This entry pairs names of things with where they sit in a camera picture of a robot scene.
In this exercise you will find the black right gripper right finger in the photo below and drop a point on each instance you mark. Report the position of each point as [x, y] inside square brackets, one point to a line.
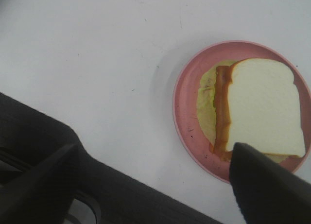
[267, 193]

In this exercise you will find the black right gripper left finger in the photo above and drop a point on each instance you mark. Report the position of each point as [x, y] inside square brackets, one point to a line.
[43, 194]

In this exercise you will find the white bread sandwich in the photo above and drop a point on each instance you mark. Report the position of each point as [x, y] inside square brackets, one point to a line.
[252, 101]

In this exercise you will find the pink round plate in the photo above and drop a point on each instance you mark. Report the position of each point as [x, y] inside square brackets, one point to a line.
[185, 98]

